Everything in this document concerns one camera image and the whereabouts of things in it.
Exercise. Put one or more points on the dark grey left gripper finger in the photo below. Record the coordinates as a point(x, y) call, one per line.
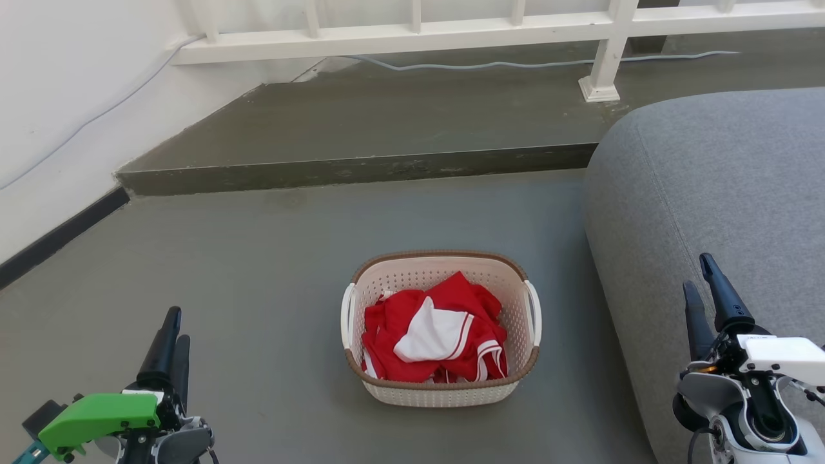
point(160, 361)
point(182, 367)

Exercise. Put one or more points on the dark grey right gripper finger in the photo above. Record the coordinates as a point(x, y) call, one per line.
point(697, 328)
point(728, 303)

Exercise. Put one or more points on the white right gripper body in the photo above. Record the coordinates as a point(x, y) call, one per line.
point(783, 357)

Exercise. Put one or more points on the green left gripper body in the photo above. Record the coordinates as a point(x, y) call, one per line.
point(97, 415)

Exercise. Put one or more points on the beige perforated plastic laundry basket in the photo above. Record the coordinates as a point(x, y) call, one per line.
point(445, 390)

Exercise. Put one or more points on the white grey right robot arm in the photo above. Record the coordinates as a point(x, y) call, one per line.
point(702, 393)

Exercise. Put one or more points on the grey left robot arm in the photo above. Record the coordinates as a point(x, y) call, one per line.
point(187, 441)

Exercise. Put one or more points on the grey fabric sofa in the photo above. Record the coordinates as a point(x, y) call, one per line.
point(722, 193)

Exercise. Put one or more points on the red and white garment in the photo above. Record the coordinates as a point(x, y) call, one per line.
point(438, 328)

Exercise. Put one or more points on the raised grey concrete step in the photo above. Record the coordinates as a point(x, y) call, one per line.
point(387, 122)

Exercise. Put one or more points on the white metal railing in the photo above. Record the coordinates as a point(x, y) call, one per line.
point(399, 42)

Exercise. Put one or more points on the black wall baseboard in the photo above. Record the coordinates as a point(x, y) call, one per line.
point(58, 238)

